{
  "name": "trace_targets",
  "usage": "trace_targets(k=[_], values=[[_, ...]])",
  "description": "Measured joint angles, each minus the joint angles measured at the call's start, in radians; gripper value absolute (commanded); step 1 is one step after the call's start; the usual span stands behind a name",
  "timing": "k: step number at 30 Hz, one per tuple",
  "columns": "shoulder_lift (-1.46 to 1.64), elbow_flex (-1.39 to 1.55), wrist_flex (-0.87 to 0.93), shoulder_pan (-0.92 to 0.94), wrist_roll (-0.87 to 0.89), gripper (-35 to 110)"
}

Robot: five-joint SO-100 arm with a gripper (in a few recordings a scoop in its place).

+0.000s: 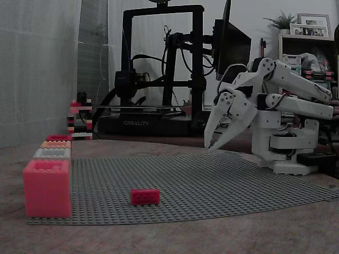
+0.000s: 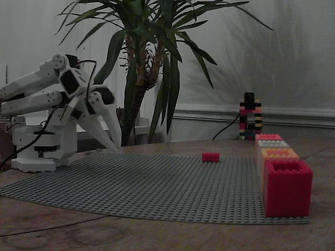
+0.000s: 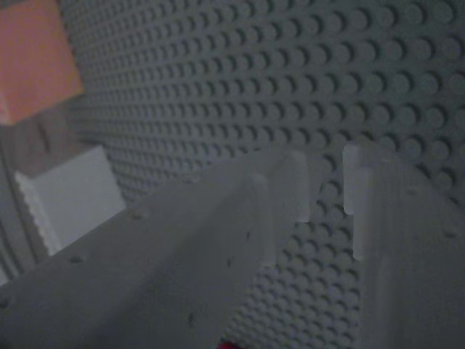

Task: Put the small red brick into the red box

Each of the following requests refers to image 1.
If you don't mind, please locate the grey Lego baseplate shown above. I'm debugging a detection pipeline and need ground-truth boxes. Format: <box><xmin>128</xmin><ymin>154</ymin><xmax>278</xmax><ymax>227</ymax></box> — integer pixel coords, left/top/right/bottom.
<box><xmin>26</xmin><ymin>150</ymin><xmax>339</xmax><ymax>225</ymax></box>

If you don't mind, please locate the multicoloured Lego tower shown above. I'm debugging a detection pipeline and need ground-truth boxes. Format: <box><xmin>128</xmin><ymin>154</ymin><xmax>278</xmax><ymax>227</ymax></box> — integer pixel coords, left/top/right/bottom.
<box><xmin>67</xmin><ymin>91</ymin><xmax>93</xmax><ymax>141</ymax></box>

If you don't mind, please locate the dark red lego brick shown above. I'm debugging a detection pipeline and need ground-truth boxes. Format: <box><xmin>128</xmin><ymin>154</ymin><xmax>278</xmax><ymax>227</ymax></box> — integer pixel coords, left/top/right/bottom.
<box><xmin>46</xmin><ymin>134</ymin><xmax>72</xmax><ymax>142</ymax></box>

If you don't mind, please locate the orange lego brick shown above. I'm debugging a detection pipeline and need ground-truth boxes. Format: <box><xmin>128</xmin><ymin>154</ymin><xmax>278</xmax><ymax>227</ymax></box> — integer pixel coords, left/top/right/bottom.
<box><xmin>39</xmin><ymin>141</ymin><xmax>72</xmax><ymax>149</ymax></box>

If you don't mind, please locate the grey lego brick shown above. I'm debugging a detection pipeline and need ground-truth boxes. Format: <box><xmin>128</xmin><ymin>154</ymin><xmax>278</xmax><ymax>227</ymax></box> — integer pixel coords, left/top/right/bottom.
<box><xmin>33</xmin><ymin>148</ymin><xmax>72</xmax><ymax>166</ymax></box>

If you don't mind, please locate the large pink lego block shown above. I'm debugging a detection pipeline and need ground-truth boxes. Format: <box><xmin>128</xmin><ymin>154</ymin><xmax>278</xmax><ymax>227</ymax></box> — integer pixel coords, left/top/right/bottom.
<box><xmin>23</xmin><ymin>159</ymin><xmax>72</xmax><ymax>219</ymax></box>

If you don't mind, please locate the black computer monitor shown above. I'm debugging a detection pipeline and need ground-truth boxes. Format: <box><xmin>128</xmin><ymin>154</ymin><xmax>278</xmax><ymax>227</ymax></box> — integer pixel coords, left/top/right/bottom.
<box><xmin>213</xmin><ymin>0</ymin><xmax>252</xmax><ymax>80</ymax></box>

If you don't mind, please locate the wooden shelf unit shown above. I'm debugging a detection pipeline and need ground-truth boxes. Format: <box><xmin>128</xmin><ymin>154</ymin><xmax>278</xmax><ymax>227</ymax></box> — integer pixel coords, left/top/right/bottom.
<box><xmin>278</xmin><ymin>33</ymin><xmax>339</xmax><ymax>106</ymax></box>

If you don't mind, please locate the small green potted plant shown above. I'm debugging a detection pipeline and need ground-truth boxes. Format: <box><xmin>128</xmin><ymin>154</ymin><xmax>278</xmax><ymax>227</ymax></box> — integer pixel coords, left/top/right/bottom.
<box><xmin>263</xmin><ymin>10</ymin><xmax>297</xmax><ymax>34</ymax></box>

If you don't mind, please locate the black Creality 3D printer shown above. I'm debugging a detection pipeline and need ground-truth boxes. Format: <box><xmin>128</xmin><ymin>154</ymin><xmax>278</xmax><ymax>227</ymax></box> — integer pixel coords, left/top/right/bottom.
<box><xmin>96</xmin><ymin>4</ymin><xmax>212</xmax><ymax>137</ymax></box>

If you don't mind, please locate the white sheer curtain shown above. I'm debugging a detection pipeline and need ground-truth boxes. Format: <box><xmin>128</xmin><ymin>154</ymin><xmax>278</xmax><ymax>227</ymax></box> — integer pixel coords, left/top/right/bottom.
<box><xmin>0</xmin><ymin>0</ymin><xmax>109</xmax><ymax>149</ymax></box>

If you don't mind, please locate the small white picture frame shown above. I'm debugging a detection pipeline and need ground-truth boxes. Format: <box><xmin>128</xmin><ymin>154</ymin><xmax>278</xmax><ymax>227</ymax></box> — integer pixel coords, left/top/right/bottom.
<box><xmin>290</xmin><ymin>23</ymin><xmax>328</xmax><ymax>37</ymax></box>

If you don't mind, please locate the large white picture frame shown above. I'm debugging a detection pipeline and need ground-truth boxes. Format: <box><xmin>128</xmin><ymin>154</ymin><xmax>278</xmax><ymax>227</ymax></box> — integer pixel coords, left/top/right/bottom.
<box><xmin>298</xmin><ymin>13</ymin><xmax>332</xmax><ymax>37</ymax></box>

